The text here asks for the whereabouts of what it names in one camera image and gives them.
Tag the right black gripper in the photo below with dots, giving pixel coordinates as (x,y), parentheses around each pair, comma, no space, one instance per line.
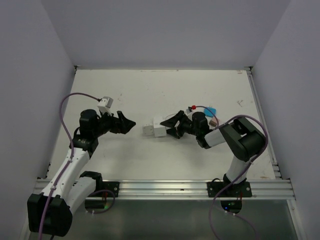
(176,132)

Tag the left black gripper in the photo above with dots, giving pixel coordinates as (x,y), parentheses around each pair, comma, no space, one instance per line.
(121,124)

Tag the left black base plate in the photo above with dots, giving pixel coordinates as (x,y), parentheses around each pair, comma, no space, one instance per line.
(110,188)

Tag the pink dual usb charger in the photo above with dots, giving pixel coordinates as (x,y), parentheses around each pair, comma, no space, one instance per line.
(214,122)

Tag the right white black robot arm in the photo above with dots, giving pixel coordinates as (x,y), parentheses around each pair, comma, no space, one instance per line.
(244,140)

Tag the white cube power socket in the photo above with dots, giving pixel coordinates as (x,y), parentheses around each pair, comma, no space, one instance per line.
(158,129)

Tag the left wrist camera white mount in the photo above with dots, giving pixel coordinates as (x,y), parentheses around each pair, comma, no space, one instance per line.
(104,105)

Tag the aluminium extrusion rail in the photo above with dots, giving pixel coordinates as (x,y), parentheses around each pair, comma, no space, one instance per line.
(261,189)

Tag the blue square plug adapter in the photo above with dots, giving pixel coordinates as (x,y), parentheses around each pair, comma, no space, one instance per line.
(210,111)

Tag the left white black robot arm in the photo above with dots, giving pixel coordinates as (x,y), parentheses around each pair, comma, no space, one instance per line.
(51,211)

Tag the white square plug adapter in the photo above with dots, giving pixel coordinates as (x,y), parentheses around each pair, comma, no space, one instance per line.
(148,130)

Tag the right side aluminium rail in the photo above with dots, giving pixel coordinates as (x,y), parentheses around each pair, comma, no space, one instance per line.
(270,149)

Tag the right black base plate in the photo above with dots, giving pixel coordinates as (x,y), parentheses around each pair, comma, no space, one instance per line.
(242,189)

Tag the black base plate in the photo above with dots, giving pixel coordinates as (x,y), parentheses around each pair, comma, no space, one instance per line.
(242,189)
(110,188)

